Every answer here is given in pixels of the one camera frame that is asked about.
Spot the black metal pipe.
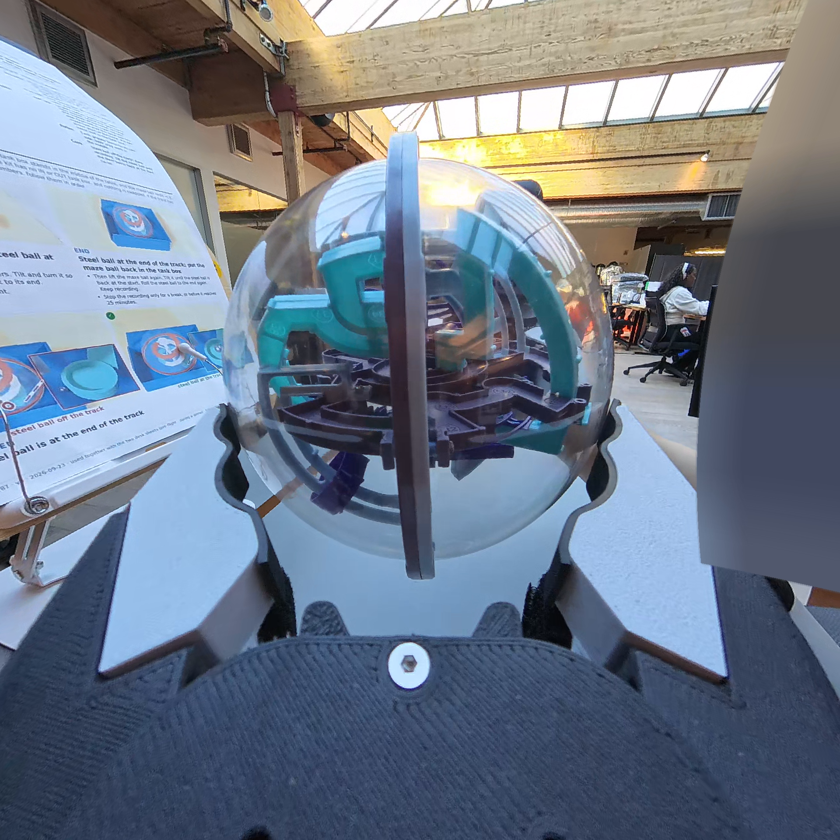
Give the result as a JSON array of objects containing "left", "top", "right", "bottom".
[{"left": 113, "top": 41, "right": 229, "bottom": 71}]

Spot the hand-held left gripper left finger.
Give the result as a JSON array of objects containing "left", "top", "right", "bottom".
[{"left": 97, "top": 403, "right": 296, "bottom": 678}]

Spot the black office chair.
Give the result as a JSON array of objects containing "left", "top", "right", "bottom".
[{"left": 622, "top": 295, "right": 698, "bottom": 386}]

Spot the clear plastic maze ball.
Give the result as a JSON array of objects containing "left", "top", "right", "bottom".
[{"left": 223, "top": 131, "right": 616, "bottom": 581}]

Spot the white document stand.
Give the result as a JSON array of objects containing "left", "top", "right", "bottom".
[{"left": 0, "top": 36, "right": 232, "bottom": 651}]

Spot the person's right forearm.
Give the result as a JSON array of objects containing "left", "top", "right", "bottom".
[{"left": 655, "top": 430, "right": 699, "bottom": 492}]

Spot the printed instruction sheet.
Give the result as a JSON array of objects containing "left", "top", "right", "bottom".
[{"left": 0, "top": 39, "right": 231, "bottom": 506}]

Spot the silver ventilation duct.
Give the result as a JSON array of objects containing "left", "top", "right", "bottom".
[{"left": 548, "top": 200, "right": 706, "bottom": 228}]

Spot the wooden edged office desk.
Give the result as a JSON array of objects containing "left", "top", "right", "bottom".
[{"left": 609, "top": 301, "right": 708, "bottom": 352}]

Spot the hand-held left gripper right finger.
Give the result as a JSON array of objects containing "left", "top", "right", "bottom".
[{"left": 524, "top": 402, "right": 729, "bottom": 681}]

